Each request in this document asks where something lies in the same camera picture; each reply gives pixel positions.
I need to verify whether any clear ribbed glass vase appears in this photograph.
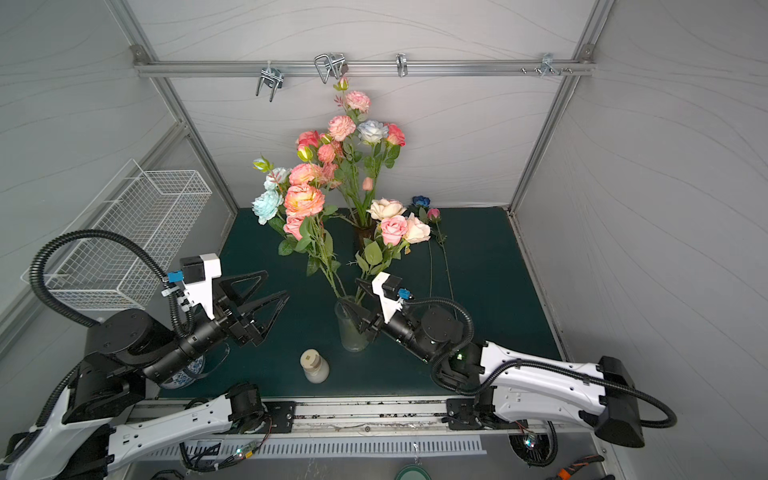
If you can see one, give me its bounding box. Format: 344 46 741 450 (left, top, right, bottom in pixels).
334 297 370 353

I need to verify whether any pink ribbed glass vase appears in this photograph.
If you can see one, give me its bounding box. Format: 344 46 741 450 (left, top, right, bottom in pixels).
355 212 377 250

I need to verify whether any medium pink rose stem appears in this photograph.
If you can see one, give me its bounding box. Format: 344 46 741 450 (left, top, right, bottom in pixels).
278 216 311 256

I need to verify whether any small cream rose stem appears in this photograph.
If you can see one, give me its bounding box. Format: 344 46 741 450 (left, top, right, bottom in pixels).
367 199 406 221

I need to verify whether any teal white flower spray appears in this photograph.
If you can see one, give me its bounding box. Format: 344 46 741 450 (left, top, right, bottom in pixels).
251 157 290 235

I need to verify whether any orange pink peony stem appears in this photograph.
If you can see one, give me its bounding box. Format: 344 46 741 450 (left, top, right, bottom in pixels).
284 147 347 298

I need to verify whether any magenta rose stem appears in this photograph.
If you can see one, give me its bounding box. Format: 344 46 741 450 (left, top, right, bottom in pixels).
426 207 455 300

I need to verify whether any dark blue small flower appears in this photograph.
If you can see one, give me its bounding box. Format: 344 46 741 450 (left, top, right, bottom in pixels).
412 195 433 260

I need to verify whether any pink bud stem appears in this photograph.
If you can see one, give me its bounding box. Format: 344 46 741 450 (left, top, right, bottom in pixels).
360 177 376 227

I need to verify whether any pink carnation spray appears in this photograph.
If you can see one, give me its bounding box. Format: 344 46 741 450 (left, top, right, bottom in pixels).
317 133 363 227

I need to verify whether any white blue rose stem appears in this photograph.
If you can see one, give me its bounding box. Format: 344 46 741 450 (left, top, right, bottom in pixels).
357 119 391 223

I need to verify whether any large pink rose stem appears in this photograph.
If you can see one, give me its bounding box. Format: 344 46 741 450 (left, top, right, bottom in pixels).
297 131 321 150

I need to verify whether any tall pink peony stem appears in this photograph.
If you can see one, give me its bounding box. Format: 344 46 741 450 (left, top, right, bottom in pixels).
326 76 371 227

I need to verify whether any pink white rose stem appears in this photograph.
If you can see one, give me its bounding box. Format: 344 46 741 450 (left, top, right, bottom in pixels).
355 214 407 281

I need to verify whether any large cream rose stem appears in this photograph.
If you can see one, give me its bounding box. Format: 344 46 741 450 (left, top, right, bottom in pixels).
403 213 431 245

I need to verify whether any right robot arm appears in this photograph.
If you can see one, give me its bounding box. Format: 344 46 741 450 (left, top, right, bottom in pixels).
337 273 678 448

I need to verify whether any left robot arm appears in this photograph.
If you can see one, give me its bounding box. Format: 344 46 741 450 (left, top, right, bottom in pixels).
1 229 289 479

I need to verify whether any cream capped bottle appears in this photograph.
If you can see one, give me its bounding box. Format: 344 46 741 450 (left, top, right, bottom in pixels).
300 349 330 384

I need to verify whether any blue white patterned plate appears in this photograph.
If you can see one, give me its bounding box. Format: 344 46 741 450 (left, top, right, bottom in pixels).
160 356 206 390

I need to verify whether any white vented strip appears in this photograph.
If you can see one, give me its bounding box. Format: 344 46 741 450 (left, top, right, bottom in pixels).
139 434 487 461

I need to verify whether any green round lid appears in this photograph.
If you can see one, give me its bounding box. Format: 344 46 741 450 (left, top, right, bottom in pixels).
394 464 431 480

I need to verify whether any metal u-bolt clamp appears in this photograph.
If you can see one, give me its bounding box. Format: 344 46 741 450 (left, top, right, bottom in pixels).
255 64 284 102

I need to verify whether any aluminium crossbar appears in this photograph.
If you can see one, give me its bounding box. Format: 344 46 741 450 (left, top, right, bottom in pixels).
134 57 597 78

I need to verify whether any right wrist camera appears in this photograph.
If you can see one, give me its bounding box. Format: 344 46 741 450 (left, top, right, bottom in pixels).
372 272 413 324

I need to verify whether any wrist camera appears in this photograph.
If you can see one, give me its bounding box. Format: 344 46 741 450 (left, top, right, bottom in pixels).
372 272 413 324
162 253 222 320

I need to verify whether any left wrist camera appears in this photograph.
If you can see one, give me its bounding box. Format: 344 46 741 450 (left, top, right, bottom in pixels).
162 253 222 320

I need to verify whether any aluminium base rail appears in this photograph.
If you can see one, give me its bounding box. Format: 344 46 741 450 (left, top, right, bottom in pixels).
263 389 591 436

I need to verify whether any white wire basket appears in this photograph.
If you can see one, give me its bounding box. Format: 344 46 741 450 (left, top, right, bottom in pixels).
20 158 214 312

